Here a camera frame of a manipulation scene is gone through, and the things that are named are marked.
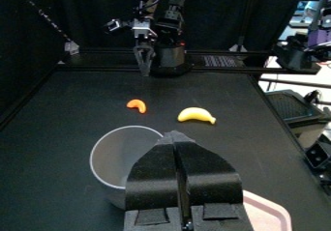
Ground purple machine part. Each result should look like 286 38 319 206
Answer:
307 9 331 48

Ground black frame rail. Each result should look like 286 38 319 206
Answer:
55 48 321 75

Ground grey vented plate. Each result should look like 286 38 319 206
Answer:
202 54 239 69

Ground orange tangerine slice toy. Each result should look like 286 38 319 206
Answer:
126 99 149 115

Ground thin diagonal frame rod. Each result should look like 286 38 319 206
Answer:
27 0 73 44

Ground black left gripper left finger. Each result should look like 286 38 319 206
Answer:
124 130 181 231

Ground grey frame corner bracket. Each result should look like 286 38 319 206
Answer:
228 36 250 53

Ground black plastic bin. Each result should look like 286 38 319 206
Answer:
265 89 331 150

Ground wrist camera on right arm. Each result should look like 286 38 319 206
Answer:
102 18 132 36

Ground black cloth curtain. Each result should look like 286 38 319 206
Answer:
0 0 311 113

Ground black box with holes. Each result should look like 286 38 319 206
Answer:
303 140 331 179

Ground grey bowl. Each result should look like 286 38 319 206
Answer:
89 125 167 211

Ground white frame corner bracket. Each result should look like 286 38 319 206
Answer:
64 41 82 56

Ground yellow banana toy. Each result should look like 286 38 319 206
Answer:
176 106 219 126

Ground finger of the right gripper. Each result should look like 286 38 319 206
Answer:
132 45 148 77
144 45 157 77

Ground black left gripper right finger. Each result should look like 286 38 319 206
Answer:
173 130 256 231

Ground black device on rail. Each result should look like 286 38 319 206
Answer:
274 35 323 74

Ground pink tray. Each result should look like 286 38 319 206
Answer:
242 189 295 231

